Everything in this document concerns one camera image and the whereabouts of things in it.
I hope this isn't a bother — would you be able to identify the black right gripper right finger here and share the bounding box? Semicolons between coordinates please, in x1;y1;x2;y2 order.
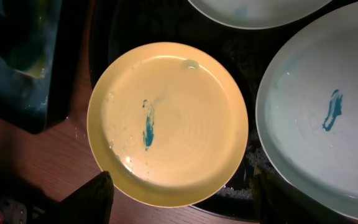
251;167;350;224

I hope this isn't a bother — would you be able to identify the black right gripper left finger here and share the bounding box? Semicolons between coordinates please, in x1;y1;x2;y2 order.
42;171;114;224

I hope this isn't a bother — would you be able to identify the pale green plate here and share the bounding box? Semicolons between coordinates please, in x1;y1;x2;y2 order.
255;1;358;219

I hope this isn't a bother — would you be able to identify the yellow plate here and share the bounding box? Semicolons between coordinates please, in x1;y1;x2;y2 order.
87;42;249;208

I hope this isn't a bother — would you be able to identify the green yellow sponge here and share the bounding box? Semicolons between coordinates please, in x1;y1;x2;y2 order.
2;0;49;79

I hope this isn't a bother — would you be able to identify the black rectangular water tray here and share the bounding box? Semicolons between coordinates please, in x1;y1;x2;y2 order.
0;0;89;134

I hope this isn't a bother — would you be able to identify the round black tray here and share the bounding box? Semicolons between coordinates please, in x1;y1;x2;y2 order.
89;1;346;222

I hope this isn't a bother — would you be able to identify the white plate with blue stain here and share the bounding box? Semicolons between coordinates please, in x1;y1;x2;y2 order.
189;0;331;30

